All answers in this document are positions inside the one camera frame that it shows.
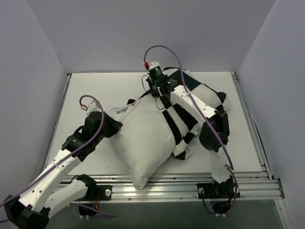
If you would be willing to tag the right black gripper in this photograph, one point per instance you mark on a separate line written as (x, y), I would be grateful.
(157, 87)

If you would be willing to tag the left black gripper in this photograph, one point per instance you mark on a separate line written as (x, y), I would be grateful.
(113, 125)

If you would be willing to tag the white pillow insert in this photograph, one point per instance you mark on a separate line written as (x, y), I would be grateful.
(144, 142)

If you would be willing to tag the black white checkered pillowcase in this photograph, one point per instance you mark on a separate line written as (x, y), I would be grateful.
(183, 126)

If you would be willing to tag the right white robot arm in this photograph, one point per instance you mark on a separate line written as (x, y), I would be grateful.
(181, 104)

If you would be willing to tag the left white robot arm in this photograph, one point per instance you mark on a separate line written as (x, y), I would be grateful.
(34, 207)

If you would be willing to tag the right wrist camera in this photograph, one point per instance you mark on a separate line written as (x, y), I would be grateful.
(150, 66)

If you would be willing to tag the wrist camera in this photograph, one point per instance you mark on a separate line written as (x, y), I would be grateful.
(150, 66)
(91, 107)

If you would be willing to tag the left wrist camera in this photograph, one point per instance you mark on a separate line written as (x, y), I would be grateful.
(91, 107)

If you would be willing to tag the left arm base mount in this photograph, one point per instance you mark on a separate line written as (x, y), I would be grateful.
(98, 193)

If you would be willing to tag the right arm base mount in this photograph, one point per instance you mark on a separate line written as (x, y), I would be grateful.
(215, 190)

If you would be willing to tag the aluminium table frame rail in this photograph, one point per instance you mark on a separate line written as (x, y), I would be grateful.
(170, 199)

